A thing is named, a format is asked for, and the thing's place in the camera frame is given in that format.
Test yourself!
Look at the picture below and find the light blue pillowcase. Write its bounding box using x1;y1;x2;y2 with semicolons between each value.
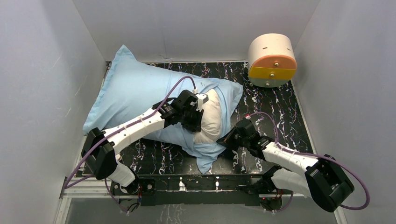
83;46;243;173

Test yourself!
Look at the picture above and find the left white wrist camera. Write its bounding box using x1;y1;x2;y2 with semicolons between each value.
191;89;209;112

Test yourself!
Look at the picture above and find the cylindrical beige drawer box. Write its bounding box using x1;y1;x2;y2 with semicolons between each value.
248;33;297;88

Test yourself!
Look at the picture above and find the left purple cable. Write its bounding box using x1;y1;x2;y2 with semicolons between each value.
63;76;197;189

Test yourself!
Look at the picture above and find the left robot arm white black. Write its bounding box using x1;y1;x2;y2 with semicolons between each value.
81;90;209;195

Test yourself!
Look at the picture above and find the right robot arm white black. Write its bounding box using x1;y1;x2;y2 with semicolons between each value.
217;119;354;212

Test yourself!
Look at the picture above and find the white pillow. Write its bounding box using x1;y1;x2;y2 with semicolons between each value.
193;89;222;144

